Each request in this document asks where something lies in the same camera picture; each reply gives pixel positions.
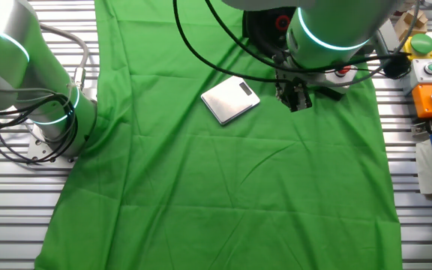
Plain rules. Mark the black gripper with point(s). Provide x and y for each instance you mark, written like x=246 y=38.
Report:
x=285 y=88

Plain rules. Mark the black leather steering wheel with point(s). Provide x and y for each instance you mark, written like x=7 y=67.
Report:
x=257 y=30

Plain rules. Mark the white box red button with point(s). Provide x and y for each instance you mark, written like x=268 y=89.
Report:
x=336 y=79

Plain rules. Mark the silver digital scale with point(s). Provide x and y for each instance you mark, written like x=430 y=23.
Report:
x=227 y=101

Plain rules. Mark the green cloth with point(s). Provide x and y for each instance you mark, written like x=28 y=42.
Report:
x=219 y=187

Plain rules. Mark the orange box red button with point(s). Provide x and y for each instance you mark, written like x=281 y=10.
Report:
x=424 y=101

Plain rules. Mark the grey box green button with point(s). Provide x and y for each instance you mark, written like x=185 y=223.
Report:
x=422 y=73

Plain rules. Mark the brown cardboard piece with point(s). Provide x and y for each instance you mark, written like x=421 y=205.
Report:
x=407 y=24

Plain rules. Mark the yellow box green mushroom button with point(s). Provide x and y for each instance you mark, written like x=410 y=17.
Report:
x=422 y=43

